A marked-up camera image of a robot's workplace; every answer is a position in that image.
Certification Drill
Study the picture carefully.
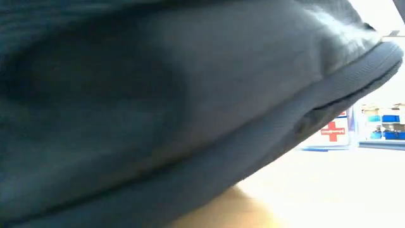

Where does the dark blue Outdoor Products backpack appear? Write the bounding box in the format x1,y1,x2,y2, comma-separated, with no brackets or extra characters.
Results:
0,0,405,228

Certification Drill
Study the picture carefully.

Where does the blue first aid kit box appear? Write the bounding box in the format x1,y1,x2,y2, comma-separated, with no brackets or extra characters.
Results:
297,109,354,152

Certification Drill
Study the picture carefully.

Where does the shelf with blue bins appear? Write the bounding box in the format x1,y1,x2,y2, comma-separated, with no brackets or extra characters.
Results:
362,103,405,141

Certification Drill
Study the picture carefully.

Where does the black metal table frame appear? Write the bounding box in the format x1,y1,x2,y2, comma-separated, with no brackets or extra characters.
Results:
359,141,405,151

